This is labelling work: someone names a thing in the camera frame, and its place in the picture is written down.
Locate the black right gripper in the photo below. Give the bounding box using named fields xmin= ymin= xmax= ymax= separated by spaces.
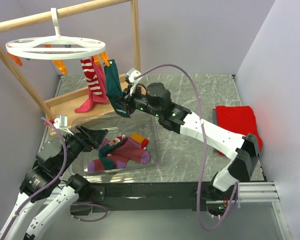
xmin=114 ymin=83 xmax=162 ymax=118

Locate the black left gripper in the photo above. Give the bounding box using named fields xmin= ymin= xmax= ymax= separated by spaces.
xmin=56 ymin=123 xmax=109 ymax=174

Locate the dark teal sock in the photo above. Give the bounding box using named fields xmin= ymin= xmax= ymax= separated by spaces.
xmin=95 ymin=135 xmax=129 ymax=172
xmin=103 ymin=59 xmax=130 ymax=118

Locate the pink sock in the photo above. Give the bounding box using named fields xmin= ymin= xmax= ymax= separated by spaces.
xmin=74 ymin=57 xmax=108 ymax=114

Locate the red white striped sock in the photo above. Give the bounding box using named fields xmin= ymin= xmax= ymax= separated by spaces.
xmin=80 ymin=58 xmax=103 ymax=96
xmin=122 ymin=135 xmax=149 ymax=150

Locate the purple sock with orange cuff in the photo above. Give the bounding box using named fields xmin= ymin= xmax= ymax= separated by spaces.
xmin=114 ymin=132 xmax=151 ymax=164

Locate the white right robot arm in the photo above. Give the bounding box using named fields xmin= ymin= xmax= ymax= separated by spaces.
xmin=123 ymin=82 xmax=260 ymax=200

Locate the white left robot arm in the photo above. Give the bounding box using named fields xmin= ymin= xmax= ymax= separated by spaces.
xmin=0 ymin=115 xmax=108 ymax=240

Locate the white round sock hanger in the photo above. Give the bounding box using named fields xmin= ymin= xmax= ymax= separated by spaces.
xmin=5 ymin=8 xmax=106 ymax=60

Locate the clear plastic bin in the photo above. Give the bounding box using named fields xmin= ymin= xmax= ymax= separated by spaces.
xmin=69 ymin=112 xmax=162 ymax=175

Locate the wooden drying rack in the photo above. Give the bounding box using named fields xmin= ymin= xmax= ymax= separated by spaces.
xmin=0 ymin=0 xmax=141 ymax=126

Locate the folded red cloth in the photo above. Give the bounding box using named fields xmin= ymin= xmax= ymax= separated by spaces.
xmin=212 ymin=105 xmax=263 ymax=151

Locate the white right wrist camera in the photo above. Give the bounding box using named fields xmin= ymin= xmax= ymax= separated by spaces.
xmin=125 ymin=68 xmax=142 ymax=96

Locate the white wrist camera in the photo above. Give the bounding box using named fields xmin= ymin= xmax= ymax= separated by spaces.
xmin=44 ymin=114 xmax=73 ymax=135
xmin=125 ymin=68 xmax=142 ymax=96

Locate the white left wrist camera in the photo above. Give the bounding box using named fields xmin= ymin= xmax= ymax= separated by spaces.
xmin=44 ymin=114 xmax=73 ymax=135

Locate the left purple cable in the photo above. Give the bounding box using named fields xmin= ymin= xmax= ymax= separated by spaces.
xmin=0 ymin=116 xmax=108 ymax=240

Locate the purple cable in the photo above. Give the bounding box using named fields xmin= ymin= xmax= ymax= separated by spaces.
xmin=134 ymin=64 xmax=241 ymax=231
xmin=0 ymin=116 xmax=108 ymax=240

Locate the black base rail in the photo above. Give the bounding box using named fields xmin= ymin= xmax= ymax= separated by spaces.
xmin=69 ymin=181 xmax=237 ymax=216

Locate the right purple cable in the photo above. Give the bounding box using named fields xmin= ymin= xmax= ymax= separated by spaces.
xmin=134 ymin=64 xmax=241 ymax=231

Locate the aluminium frame rail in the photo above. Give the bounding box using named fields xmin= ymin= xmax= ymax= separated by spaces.
xmin=49 ymin=181 xmax=281 ymax=208

